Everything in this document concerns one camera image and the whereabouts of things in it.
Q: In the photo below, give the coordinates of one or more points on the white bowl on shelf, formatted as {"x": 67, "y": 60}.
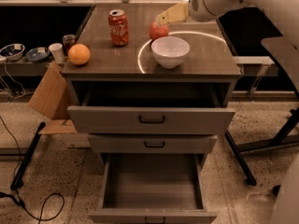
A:
{"x": 12, "y": 52}

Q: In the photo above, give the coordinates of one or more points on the dark glass jar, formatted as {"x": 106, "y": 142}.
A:
{"x": 68, "y": 42}

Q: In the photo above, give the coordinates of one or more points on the red apple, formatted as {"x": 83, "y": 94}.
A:
{"x": 156, "y": 31}

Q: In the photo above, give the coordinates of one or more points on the white paper cup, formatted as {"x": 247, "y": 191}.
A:
{"x": 57, "y": 52}

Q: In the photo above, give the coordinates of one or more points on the black stand leg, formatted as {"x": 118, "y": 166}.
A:
{"x": 17, "y": 180}
{"x": 250, "y": 180}

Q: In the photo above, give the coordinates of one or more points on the orange fruit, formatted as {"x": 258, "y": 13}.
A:
{"x": 79, "y": 54}

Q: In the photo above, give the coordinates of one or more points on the grey drawer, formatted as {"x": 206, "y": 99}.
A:
{"x": 150, "y": 108}
{"x": 152, "y": 189}
{"x": 164, "y": 144}

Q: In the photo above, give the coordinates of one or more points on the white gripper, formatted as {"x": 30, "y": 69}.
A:
{"x": 202, "y": 7}

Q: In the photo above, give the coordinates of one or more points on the black right stand leg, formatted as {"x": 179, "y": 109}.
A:
{"x": 250, "y": 180}

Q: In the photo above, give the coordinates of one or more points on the blue bowl on shelf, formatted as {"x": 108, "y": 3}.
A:
{"x": 37, "y": 55}

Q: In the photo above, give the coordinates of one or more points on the red coca-cola can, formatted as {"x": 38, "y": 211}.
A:
{"x": 118, "y": 27}

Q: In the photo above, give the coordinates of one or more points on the grey top drawer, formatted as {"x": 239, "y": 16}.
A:
{"x": 150, "y": 108}

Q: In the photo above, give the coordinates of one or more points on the grey bottom drawer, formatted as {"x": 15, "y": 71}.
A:
{"x": 152, "y": 189}

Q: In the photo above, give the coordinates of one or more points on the grey middle drawer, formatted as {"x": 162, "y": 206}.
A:
{"x": 164, "y": 144}

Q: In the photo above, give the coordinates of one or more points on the white ceramic bowl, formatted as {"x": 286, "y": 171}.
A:
{"x": 170, "y": 51}

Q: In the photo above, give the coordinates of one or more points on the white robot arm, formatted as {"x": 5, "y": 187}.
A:
{"x": 284, "y": 14}

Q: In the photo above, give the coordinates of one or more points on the brown cardboard piece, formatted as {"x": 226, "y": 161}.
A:
{"x": 51, "y": 99}

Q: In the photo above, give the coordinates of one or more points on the black left stand leg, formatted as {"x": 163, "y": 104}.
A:
{"x": 17, "y": 180}

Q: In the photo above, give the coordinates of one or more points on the grey drawer cabinet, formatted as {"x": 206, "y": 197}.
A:
{"x": 210, "y": 61}

